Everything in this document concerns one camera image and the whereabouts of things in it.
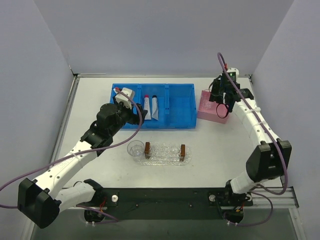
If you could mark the clear textured oval tray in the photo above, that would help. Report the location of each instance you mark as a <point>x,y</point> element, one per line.
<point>158,161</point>

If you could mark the clear holder with brown ends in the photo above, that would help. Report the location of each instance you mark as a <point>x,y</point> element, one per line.
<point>165,151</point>

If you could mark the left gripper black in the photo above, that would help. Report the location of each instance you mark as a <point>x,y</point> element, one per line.
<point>136,115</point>

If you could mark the red-capped toothpaste tube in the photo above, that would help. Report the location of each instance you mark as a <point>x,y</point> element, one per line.
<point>147,107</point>

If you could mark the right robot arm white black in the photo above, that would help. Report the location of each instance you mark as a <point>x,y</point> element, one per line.
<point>270,157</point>

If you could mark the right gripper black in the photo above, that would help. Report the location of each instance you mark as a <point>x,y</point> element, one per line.
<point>225,93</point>

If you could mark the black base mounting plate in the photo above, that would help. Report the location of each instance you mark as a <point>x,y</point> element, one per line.
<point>205,203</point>

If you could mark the clear plastic cup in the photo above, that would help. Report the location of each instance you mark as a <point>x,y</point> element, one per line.
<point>136,149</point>
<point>205,102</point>

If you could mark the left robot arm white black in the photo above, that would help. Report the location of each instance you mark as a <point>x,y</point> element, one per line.
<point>43,198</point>

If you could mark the pink plastic box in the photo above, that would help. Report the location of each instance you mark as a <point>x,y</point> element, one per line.
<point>215,114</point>

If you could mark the aluminium rail frame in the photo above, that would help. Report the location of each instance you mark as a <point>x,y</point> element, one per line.
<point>287,200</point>

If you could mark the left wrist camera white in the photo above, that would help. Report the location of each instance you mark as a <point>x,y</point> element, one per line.
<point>125,96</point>

